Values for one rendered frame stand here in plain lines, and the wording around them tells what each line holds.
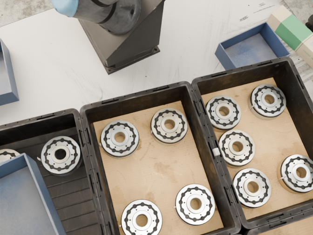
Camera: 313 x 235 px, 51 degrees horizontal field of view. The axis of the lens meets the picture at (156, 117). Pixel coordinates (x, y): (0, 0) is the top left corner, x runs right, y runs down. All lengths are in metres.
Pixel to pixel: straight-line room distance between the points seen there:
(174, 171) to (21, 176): 0.41
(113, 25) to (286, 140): 0.59
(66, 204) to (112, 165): 0.15
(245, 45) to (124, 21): 0.49
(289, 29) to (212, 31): 0.27
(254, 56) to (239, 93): 0.26
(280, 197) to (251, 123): 0.22
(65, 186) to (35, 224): 0.26
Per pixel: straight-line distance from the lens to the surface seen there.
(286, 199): 0.97
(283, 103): 1.01
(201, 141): 0.86
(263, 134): 0.99
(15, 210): 0.67
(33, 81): 1.17
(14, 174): 0.69
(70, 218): 0.90
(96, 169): 0.80
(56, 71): 1.17
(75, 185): 0.90
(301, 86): 0.98
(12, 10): 2.28
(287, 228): 0.96
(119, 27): 0.97
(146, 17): 0.97
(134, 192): 0.88
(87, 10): 0.87
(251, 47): 1.26
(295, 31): 1.29
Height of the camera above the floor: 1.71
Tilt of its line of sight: 70 degrees down
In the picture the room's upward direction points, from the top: 10 degrees clockwise
